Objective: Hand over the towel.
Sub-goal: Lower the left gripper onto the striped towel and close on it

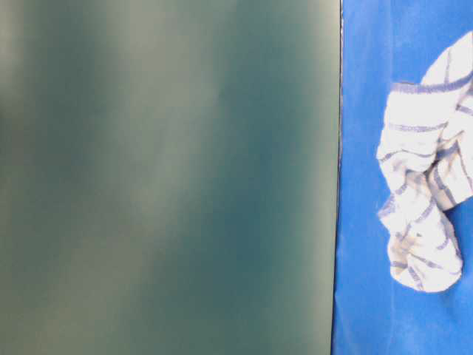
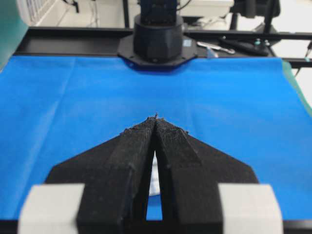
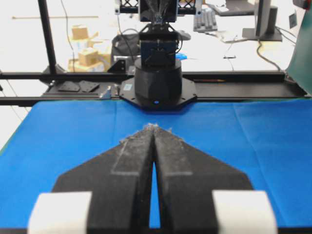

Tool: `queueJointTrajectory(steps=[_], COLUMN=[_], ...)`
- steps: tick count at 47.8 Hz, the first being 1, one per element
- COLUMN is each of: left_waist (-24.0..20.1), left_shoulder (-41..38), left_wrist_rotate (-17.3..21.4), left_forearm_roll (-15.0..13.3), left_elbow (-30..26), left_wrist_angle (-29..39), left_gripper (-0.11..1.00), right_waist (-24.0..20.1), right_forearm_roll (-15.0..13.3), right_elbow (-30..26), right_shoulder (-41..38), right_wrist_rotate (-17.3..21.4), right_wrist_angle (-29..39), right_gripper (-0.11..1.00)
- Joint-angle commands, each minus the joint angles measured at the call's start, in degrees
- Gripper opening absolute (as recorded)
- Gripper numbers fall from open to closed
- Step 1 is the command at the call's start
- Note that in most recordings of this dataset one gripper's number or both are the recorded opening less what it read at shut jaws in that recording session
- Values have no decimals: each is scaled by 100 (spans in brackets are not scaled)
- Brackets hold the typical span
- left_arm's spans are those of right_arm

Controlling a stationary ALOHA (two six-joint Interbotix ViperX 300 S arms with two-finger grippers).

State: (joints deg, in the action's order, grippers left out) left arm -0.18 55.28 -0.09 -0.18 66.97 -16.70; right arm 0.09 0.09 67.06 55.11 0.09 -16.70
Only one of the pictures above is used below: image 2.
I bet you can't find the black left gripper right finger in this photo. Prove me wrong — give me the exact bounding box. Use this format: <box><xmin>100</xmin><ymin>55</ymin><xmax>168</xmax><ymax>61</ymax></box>
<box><xmin>154</xmin><ymin>119</ymin><xmax>259</xmax><ymax>234</ymax></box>

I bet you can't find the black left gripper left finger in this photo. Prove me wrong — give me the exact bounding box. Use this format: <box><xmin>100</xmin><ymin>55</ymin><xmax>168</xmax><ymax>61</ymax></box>
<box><xmin>45</xmin><ymin>117</ymin><xmax>156</xmax><ymax>234</ymax></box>

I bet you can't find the white blue striped towel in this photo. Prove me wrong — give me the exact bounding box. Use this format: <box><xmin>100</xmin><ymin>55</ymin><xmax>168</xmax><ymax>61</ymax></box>
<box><xmin>149</xmin><ymin>152</ymin><xmax>160</xmax><ymax>196</ymax></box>

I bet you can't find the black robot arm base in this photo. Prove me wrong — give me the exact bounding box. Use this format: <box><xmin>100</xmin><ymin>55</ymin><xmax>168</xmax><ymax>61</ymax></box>
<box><xmin>117</xmin><ymin>0</ymin><xmax>198</xmax><ymax>69</ymax></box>

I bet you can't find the blue table cloth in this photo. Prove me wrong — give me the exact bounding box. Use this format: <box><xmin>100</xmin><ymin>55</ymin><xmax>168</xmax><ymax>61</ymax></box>
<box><xmin>0</xmin><ymin>56</ymin><xmax>312</xmax><ymax>219</ymax></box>

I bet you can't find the silver metal tool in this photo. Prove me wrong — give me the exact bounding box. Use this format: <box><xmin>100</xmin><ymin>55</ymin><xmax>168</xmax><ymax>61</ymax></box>
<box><xmin>197</xmin><ymin>41</ymin><xmax>235</xmax><ymax>55</ymax></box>

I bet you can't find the black tool with teal knobs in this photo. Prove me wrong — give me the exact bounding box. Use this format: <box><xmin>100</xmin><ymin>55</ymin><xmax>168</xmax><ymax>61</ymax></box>
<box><xmin>218</xmin><ymin>38</ymin><xmax>269</xmax><ymax>57</ymax></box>

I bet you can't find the green backdrop sheet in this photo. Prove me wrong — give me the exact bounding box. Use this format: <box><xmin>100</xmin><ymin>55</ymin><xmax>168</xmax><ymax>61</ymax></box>
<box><xmin>0</xmin><ymin>0</ymin><xmax>28</xmax><ymax>71</ymax></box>

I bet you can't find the black table frame rail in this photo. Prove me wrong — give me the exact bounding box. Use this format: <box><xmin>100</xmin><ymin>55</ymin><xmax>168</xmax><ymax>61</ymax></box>
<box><xmin>14</xmin><ymin>27</ymin><xmax>312</xmax><ymax>57</ymax></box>

